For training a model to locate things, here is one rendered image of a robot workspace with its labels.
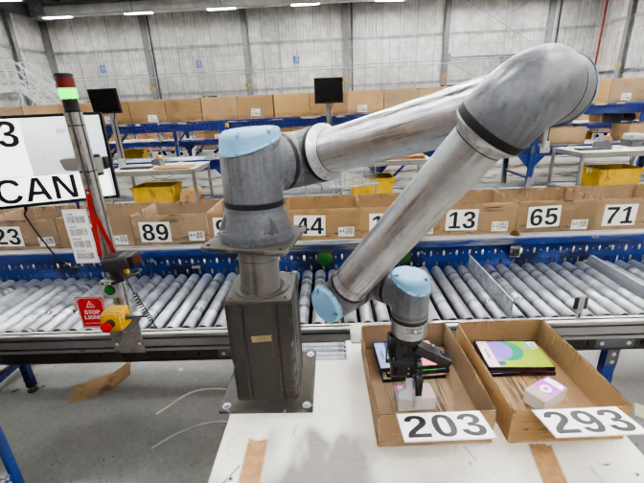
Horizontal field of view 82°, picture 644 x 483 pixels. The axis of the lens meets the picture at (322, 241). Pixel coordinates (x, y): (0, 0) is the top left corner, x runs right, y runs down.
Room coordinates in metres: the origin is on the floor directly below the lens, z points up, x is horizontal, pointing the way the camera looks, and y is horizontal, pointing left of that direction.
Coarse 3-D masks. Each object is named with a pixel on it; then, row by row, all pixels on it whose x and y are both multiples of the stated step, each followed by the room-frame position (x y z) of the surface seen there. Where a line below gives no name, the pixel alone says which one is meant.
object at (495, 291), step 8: (472, 264) 1.65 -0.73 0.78; (472, 272) 1.64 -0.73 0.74; (480, 272) 1.55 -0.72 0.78; (480, 280) 1.54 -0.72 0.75; (488, 280) 1.47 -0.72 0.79; (488, 288) 1.46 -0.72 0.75; (496, 288) 1.38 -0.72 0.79; (496, 296) 1.37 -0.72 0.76; (504, 296) 1.31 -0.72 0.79; (504, 304) 1.30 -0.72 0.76; (512, 304) 1.25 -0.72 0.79
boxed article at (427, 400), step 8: (424, 384) 0.83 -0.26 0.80; (424, 392) 0.80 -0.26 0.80; (432, 392) 0.80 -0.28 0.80; (400, 400) 0.78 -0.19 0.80; (424, 400) 0.78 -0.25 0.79; (432, 400) 0.78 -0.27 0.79; (400, 408) 0.78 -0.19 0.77; (408, 408) 0.78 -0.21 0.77; (416, 408) 0.78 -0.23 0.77; (424, 408) 0.78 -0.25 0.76; (432, 408) 0.78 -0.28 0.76
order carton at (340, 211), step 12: (288, 204) 2.07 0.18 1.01; (300, 204) 2.10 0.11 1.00; (312, 204) 2.10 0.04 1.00; (324, 204) 2.09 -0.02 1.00; (336, 204) 2.09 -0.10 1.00; (348, 204) 2.09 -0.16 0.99; (288, 216) 1.81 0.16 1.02; (336, 216) 1.80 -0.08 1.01; (348, 216) 1.80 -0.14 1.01; (336, 228) 1.80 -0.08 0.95; (300, 240) 1.81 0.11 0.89; (312, 240) 1.81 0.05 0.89
